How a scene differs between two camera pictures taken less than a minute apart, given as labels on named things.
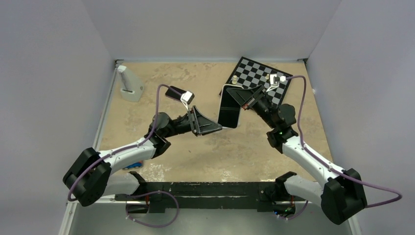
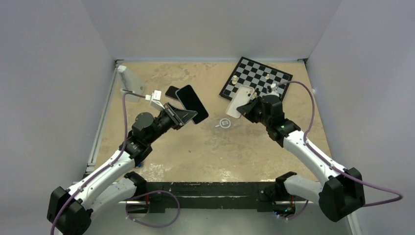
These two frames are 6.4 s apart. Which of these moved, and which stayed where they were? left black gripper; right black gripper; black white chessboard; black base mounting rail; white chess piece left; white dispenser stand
Moved: left black gripper; right black gripper
Stayed: black white chessboard; white chess piece left; white dispenser stand; black base mounting rail
